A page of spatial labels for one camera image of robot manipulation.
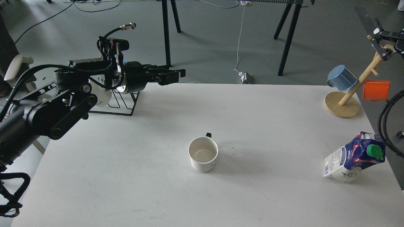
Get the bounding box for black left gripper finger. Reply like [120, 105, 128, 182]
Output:
[151, 65, 186, 78]
[157, 75, 180, 86]

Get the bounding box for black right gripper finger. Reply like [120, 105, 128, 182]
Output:
[370, 37, 398, 61]
[373, 18, 402, 40]

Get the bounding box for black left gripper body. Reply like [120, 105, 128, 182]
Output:
[119, 61, 164, 94]

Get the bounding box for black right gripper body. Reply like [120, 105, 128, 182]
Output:
[395, 30, 404, 59]

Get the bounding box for white smiley face mug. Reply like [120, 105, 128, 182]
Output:
[188, 132, 219, 172]

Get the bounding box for blue white milk carton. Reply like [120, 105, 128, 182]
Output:
[324, 132, 386, 183]

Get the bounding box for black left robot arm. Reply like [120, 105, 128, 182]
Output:
[0, 23, 186, 218]

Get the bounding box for orange cup on tree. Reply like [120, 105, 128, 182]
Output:
[362, 79, 390, 102]

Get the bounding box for blue cup on tree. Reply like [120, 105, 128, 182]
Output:
[326, 64, 359, 92]

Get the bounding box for white mug front on rack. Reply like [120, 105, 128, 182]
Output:
[89, 81, 112, 108]

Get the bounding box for wooden mug tree stand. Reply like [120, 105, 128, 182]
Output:
[324, 35, 394, 118]

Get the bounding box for black table legs left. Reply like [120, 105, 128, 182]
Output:
[161, 0, 182, 68]

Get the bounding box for black table legs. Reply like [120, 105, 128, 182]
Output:
[161, 0, 182, 68]
[274, 0, 304, 76]

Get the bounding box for white power strip on floor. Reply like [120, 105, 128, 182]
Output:
[238, 72, 253, 84]

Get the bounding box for black table legs right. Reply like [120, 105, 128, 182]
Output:
[274, 0, 304, 76]

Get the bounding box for black wire mug rack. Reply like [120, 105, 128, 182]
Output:
[89, 90, 140, 116]

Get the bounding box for white cable on floor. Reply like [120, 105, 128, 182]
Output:
[189, 0, 252, 75]

